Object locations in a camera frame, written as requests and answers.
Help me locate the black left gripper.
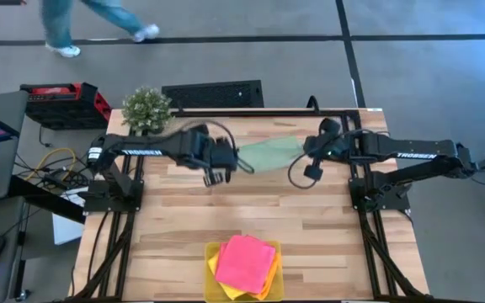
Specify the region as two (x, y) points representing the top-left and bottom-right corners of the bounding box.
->
(178, 123), (240, 189)

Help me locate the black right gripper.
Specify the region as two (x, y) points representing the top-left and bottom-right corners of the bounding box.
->
(302, 117), (354, 183)

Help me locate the green microfiber towel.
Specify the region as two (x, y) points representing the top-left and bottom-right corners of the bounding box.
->
(237, 135), (306, 174)

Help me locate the pink microfiber towel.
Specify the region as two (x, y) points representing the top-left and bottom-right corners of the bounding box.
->
(215, 234), (277, 295)

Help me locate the orange microfiber towel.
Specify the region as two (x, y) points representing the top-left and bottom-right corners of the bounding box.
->
(248, 251), (284, 301)

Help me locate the yellow microfiber towel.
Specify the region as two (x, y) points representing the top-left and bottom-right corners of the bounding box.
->
(207, 250), (248, 300)

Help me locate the black curved hook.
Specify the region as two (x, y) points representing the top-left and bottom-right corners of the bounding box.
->
(306, 95), (322, 115)

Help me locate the small potted green plant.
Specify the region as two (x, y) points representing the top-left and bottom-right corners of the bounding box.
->
(121, 86), (173, 135)

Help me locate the person's white shoe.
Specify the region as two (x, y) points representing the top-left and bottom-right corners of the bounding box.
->
(44, 41), (82, 59)
(131, 23), (162, 44)

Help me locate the yellow translucent plastic tray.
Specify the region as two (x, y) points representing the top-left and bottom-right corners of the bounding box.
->
(204, 240), (285, 303)

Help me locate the red and black case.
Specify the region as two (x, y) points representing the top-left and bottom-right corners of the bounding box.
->
(19, 82), (113, 130)

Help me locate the white paper sheet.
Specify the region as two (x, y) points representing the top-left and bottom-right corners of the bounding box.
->
(51, 187), (86, 246)

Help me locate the person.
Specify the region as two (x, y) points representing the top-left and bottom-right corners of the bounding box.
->
(40, 0), (162, 59)

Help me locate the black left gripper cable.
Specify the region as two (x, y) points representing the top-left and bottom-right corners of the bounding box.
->
(200, 120), (255, 175)

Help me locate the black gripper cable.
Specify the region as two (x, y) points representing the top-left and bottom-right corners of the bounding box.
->
(287, 149), (317, 190)
(200, 120), (255, 175)

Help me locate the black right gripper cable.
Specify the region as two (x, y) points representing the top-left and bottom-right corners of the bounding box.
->
(287, 149), (317, 190)

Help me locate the black aluminium table frame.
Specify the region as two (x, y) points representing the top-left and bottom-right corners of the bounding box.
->
(69, 107), (431, 303)

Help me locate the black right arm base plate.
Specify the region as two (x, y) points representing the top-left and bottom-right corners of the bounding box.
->
(349, 175), (412, 212)

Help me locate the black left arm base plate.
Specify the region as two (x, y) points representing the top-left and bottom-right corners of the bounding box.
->
(83, 178), (145, 214)

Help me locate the yellow cable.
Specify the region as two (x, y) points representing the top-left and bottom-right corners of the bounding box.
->
(25, 146), (77, 182)

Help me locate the black power strip with cables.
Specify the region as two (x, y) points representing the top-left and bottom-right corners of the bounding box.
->
(42, 166), (90, 190)

